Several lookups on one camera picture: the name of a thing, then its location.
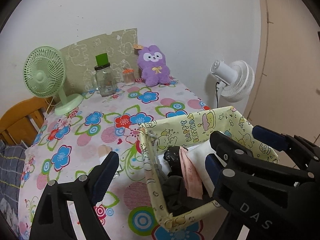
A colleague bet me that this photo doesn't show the beige door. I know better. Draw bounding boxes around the beige door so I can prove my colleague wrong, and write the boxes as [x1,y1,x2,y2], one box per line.
[245,0,319,141]

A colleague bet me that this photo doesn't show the pink packet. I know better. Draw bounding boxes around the pink packet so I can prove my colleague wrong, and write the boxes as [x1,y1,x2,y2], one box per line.
[179,146,203,200]

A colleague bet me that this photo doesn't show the white towel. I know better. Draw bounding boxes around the white towel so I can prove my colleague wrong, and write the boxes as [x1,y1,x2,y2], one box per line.
[187,140,216,197]

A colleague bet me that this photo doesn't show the white standing fan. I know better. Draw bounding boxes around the white standing fan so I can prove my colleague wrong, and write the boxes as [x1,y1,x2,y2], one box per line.
[210,60,255,108]

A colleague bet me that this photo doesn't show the glass mason jar mug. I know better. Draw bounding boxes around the glass mason jar mug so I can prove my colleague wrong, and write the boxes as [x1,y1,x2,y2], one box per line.
[93,63,117,97]

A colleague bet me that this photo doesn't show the black plastic bag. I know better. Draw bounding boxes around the black plastic bag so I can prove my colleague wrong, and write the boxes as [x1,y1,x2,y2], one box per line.
[162,146,202,216]

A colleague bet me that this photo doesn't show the orange plush hang tag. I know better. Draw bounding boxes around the orange plush hang tag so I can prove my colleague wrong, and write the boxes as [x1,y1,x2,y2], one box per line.
[133,44,144,50]

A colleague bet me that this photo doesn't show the green patterned backboard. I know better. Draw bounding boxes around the green patterned backboard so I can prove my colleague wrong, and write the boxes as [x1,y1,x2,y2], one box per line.
[60,28,140,95]

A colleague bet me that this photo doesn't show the cotton swab jar orange lid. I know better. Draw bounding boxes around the cotton swab jar orange lid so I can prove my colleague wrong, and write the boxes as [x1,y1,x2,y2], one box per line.
[123,68,135,85]

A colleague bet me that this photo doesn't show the yellow cartoon storage box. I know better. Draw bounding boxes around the yellow cartoon storage box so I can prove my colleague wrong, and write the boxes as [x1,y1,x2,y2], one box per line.
[139,106,279,232]

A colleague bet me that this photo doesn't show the grey plaid pillow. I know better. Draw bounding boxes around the grey plaid pillow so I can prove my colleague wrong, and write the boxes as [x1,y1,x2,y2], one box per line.
[0,140,26,209]

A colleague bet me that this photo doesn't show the green desk fan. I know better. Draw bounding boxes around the green desk fan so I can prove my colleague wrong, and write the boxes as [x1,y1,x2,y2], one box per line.
[23,46,84,116]

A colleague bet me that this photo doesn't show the purple plush bunny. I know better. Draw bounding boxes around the purple plush bunny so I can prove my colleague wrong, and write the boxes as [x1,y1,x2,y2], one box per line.
[137,45,170,87]

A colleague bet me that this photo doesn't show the floral tablecloth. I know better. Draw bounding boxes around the floral tablecloth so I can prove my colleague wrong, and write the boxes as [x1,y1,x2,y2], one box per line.
[18,79,225,239]

